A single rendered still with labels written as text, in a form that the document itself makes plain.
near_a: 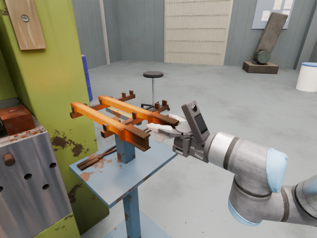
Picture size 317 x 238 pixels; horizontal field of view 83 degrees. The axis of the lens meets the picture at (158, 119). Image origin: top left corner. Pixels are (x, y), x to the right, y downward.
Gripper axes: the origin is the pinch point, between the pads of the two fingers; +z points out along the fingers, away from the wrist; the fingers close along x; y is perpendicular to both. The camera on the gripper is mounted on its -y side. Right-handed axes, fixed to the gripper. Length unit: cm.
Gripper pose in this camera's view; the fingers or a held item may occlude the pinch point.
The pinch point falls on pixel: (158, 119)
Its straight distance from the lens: 60.2
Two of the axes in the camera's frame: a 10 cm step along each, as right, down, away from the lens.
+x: 6.4, -3.3, 6.9
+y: 0.0, 9.0, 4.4
